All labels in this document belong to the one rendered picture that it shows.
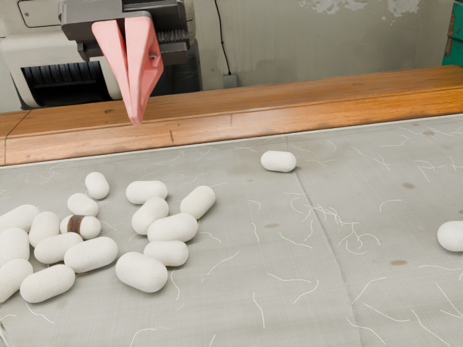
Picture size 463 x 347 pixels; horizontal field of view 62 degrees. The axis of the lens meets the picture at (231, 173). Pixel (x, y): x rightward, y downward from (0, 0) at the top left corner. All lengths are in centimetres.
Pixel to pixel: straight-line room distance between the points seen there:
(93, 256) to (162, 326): 7
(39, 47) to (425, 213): 77
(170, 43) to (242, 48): 196
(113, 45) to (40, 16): 61
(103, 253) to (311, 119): 28
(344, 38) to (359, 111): 197
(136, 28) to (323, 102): 24
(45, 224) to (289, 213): 19
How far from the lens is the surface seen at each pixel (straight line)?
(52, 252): 30
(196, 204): 30
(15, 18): 95
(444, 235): 29
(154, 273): 25
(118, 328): 25
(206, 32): 231
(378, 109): 48
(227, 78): 232
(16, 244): 31
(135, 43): 33
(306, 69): 242
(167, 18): 37
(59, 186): 41
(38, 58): 91
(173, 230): 28
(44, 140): 47
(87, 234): 31
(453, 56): 66
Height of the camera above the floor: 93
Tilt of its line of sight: 30 degrees down
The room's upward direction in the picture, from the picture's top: 5 degrees counter-clockwise
